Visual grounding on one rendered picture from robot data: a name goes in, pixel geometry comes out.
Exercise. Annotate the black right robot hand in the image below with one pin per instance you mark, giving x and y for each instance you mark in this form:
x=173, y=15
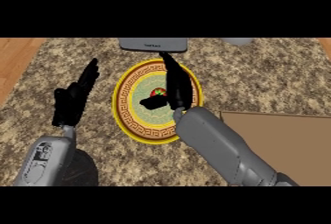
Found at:
x=175, y=84

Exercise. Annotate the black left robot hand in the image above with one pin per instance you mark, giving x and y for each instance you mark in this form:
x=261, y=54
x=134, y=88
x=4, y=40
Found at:
x=72, y=99

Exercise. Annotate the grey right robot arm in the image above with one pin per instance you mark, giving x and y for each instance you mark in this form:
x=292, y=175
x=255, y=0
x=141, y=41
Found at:
x=223, y=148

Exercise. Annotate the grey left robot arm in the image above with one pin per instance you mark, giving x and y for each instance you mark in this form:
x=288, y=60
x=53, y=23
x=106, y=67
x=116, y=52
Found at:
x=44, y=159

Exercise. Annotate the red tomato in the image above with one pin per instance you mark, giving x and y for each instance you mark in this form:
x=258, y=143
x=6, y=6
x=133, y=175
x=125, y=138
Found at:
x=156, y=92

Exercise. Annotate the yellow patterned round plate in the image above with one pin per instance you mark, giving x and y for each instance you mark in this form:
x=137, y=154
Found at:
x=141, y=116

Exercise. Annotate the grey rectangular tray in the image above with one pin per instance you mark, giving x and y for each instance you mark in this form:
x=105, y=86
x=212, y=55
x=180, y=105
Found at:
x=152, y=44

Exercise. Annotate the pale grey round object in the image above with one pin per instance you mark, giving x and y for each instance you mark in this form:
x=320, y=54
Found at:
x=236, y=40

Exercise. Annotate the brown flat board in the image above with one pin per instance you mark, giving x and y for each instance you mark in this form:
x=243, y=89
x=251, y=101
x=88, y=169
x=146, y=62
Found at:
x=283, y=145

